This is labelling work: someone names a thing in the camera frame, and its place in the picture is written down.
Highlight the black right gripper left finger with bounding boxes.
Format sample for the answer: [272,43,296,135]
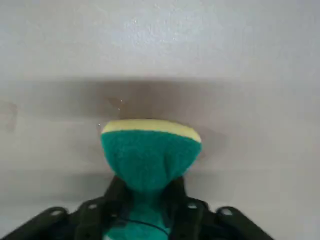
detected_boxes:
[0,175,137,240]

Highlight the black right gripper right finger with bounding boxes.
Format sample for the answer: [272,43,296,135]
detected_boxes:
[161,175,276,240]

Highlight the green and yellow sponge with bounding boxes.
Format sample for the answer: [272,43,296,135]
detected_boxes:
[99,119,203,240]

